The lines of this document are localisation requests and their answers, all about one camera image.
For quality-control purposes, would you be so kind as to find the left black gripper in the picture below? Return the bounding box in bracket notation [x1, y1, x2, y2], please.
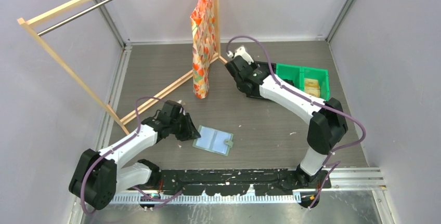
[169, 113, 200, 141]

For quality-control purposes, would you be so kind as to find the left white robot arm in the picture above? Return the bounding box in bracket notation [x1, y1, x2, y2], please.
[69, 100, 201, 215]

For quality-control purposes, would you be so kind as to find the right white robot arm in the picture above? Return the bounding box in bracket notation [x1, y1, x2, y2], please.
[225, 56, 348, 188]

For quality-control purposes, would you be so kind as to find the black storage bin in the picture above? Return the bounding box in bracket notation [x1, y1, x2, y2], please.
[246, 61, 276, 99]

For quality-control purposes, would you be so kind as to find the wooden clothes rack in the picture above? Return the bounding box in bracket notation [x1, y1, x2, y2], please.
[17, 0, 238, 135]

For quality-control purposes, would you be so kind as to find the green bin middle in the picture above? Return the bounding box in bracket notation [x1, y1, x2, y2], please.
[275, 63, 304, 90]

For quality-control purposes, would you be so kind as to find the green bin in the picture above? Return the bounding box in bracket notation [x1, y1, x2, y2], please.
[300, 67, 330, 100]
[275, 63, 304, 90]

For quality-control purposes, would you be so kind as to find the orange floral hanging cloth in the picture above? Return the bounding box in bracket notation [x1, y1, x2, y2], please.
[190, 0, 216, 99]

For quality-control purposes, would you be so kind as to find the green bin right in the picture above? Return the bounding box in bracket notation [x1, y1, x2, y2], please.
[300, 67, 330, 100]

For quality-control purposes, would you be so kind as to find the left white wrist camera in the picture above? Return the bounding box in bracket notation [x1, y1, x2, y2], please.
[177, 100, 186, 115]

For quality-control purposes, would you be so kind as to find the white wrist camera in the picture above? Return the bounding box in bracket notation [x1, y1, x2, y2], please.
[226, 46, 254, 65]
[177, 100, 186, 115]

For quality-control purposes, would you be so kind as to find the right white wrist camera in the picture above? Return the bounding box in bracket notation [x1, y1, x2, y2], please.
[226, 46, 254, 65]

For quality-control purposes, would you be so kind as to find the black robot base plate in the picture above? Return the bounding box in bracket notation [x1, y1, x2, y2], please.
[137, 168, 331, 196]

